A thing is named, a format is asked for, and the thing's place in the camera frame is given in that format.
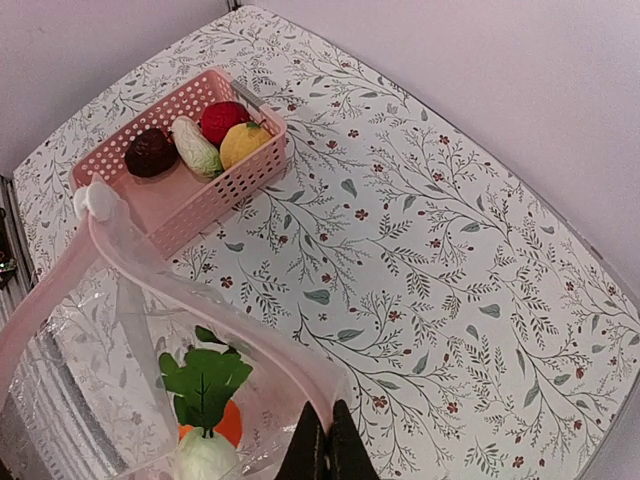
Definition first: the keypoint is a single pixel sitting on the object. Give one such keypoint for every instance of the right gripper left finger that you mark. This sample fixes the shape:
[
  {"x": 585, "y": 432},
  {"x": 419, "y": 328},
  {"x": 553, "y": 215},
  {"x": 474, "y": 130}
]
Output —
[{"x": 305, "y": 456}]

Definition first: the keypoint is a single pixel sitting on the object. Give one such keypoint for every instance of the clear zip top bag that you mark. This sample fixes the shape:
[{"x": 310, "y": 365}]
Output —
[{"x": 81, "y": 390}]

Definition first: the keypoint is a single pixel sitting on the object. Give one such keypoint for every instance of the front aluminium rail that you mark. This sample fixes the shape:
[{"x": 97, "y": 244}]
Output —
[{"x": 16, "y": 265}]

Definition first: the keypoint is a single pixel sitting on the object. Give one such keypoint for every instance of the orange toy tangerine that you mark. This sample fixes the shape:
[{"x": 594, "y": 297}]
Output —
[{"x": 230, "y": 425}]

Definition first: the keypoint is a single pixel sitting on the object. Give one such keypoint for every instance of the floral patterned table mat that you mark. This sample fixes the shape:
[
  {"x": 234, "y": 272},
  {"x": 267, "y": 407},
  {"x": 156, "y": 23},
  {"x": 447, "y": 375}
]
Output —
[{"x": 482, "y": 339}]

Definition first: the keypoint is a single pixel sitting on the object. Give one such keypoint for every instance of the white toy cabbage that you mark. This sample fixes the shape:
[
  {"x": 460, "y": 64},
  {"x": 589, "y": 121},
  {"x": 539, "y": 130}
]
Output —
[{"x": 199, "y": 155}]

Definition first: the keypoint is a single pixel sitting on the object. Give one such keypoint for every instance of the white toy radish with leaves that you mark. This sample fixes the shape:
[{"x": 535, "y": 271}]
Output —
[{"x": 206, "y": 379}]

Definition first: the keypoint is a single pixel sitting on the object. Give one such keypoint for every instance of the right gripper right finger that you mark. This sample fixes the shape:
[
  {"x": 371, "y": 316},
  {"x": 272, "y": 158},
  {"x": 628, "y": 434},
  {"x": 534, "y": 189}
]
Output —
[{"x": 348, "y": 457}]

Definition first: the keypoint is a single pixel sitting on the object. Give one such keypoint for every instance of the yellow toy pear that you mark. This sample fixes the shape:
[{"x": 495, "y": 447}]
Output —
[{"x": 240, "y": 141}]

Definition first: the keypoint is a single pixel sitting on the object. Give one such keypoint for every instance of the red knitted toy fruit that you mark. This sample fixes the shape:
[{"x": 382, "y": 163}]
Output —
[{"x": 218, "y": 118}]

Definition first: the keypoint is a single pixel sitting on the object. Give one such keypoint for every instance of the pink perforated plastic basket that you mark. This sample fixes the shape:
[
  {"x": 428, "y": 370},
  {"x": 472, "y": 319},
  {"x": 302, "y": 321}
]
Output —
[{"x": 173, "y": 207}]

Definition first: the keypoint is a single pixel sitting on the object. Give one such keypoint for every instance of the dark maroon toy beet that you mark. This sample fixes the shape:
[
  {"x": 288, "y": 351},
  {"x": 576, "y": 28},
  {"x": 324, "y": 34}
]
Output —
[{"x": 150, "y": 154}]

